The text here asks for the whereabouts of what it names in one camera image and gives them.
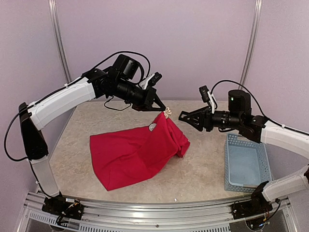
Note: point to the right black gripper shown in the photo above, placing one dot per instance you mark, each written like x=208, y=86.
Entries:
x=206, y=118

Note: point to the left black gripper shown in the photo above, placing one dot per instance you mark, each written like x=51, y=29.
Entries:
x=147, y=104

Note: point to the silver white brooch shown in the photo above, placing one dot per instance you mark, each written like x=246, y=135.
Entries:
x=167, y=113

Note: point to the red t-shirt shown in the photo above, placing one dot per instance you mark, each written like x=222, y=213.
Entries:
x=127, y=157

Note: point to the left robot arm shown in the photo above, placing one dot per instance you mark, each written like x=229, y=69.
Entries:
x=93, y=84

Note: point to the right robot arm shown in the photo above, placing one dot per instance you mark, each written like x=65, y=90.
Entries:
x=289, y=147

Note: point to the blue plastic basket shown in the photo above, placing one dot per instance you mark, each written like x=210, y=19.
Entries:
x=246, y=164

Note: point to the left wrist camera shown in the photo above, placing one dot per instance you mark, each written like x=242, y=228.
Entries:
x=126, y=67

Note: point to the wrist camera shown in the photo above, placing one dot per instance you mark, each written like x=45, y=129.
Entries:
x=126, y=67
x=239, y=101

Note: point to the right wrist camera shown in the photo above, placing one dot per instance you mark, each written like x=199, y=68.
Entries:
x=239, y=101

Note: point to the aluminium front rail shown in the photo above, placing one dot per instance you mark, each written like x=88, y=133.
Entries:
x=103, y=216

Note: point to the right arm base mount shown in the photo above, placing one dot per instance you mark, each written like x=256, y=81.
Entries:
x=247, y=209

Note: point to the right aluminium corner post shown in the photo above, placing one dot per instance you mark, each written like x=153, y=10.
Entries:
x=252, y=40

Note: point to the aluminium corner post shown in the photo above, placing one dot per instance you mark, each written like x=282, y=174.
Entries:
x=59, y=41
x=252, y=40

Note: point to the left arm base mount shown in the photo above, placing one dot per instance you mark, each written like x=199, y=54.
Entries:
x=61, y=206

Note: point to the left aluminium corner post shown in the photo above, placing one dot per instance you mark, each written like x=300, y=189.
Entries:
x=59, y=41

